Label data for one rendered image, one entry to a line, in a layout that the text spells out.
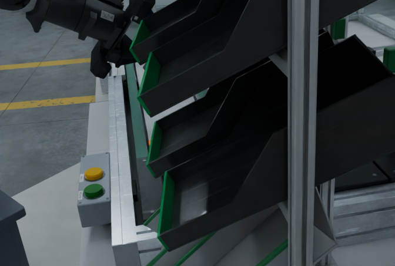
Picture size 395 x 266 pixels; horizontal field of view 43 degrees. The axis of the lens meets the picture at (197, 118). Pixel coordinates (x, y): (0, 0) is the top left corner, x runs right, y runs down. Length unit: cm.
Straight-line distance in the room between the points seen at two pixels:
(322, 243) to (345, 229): 49
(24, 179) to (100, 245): 210
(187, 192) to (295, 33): 28
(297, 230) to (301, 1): 22
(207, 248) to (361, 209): 41
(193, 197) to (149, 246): 36
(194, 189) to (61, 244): 58
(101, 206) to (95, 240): 9
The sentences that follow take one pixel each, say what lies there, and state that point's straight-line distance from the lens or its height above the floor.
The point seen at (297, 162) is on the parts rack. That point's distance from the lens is 46.
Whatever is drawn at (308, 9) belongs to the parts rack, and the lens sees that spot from 41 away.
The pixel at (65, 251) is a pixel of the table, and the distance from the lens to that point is 112.
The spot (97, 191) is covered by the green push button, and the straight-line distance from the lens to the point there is 108.
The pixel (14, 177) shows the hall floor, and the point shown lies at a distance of 323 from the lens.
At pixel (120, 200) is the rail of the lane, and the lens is 106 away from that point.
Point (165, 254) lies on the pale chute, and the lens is 75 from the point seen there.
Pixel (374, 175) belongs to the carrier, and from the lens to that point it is 109.
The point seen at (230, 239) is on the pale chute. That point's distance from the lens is 70.
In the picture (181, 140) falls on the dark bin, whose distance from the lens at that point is 72.
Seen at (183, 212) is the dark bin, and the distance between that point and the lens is 59.
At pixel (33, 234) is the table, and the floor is 86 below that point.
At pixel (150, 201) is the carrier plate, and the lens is 102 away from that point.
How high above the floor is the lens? 155
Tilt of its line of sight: 26 degrees down
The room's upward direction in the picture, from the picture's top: 5 degrees counter-clockwise
